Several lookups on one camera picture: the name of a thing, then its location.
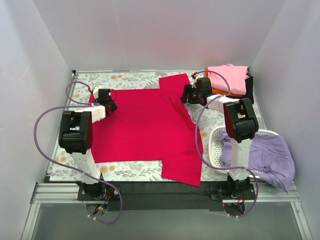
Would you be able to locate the red t-shirt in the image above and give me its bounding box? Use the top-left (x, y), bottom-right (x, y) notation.
top-left (91, 74), bottom-right (203, 187)

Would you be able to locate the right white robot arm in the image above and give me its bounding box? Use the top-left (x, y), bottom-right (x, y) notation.
top-left (180, 77), bottom-right (259, 199)

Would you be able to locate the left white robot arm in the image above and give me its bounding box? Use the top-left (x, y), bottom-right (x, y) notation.
top-left (58, 88), bottom-right (118, 200)

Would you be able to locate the orange folded t-shirt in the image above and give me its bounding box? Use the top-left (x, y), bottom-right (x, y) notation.
top-left (204, 67), bottom-right (244, 98)

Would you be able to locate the floral patterned table mat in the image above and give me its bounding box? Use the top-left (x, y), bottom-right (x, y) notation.
top-left (48, 70), bottom-right (266, 182)

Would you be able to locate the pink folded t-shirt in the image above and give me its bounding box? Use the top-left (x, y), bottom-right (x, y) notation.
top-left (205, 63), bottom-right (248, 96)

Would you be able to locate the black folded t-shirt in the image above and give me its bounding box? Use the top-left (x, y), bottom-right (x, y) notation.
top-left (240, 76), bottom-right (254, 104)

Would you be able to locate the white perforated basket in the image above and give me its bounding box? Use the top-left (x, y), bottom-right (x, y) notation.
top-left (208, 126), bottom-right (278, 179)

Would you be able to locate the lavender t-shirt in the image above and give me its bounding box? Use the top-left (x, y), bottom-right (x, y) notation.
top-left (217, 129), bottom-right (296, 193)

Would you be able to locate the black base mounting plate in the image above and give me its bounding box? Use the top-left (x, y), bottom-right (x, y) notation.
top-left (76, 181), bottom-right (256, 212)

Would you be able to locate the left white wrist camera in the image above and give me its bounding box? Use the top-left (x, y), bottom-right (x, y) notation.
top-left (92, 84), bottom-right (104, 99)

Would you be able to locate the aluminium frame rail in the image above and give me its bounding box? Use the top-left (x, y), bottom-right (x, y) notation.
top-left (33, 70), bottom-right (300, 203)

